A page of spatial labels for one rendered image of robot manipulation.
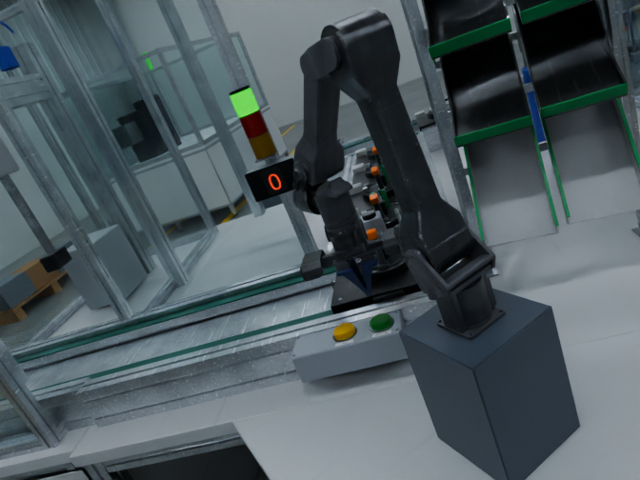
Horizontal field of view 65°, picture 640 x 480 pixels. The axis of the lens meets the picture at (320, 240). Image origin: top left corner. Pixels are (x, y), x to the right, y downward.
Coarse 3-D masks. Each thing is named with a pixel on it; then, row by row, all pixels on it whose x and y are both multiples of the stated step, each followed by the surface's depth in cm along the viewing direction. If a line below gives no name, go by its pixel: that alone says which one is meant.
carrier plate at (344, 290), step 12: (336, 276) 112; (396, 276) 102; (408, 276) 100; (336, 288) 107; (348, 288) 105; (372, 288) 101; (384, 288) 99; (396, 288) 97; (408, 288) 97; (336, 300) 102; (348, 300) 100; (360, 300) 99; (372, 300) 99; (336, 312) 101
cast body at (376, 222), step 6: (372, 210) 104; (378, 210) 106; (366, 216) 103; (372, 216) 103; (378, 216) 103; (366, 222) 103; (372, 222) 103; (378, 222) 103; (366, 228) 103; (372, 228) 103; (378, 228) 103; (384, 228) 105; (378, 234) 103
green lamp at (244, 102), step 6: (246, 90) 107; (234, 96) 107; (240, 96) 106; (246, 96) 107; (252, 96) 108; (234, 102) 108; (240, 102) 107; (246, 102) 107; (252, 102) 108; (234, 108) 109; (240, 108) 108; (246, 108) 107; (252, 108) 108; (258, 108) 109; (240, 114) 108; (246, 114) 108
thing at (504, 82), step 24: (480, 48) 104; (504, 48) 101; (456, 72) 103; (480, 72) 100; (504, 72) 96; (456, 96) 98; (480, 96) 95; (504, 96) 92; (456, 120) 94; (480, 120) 91; (504, 120) 88; (528, 120) 84; (456, 144) 89
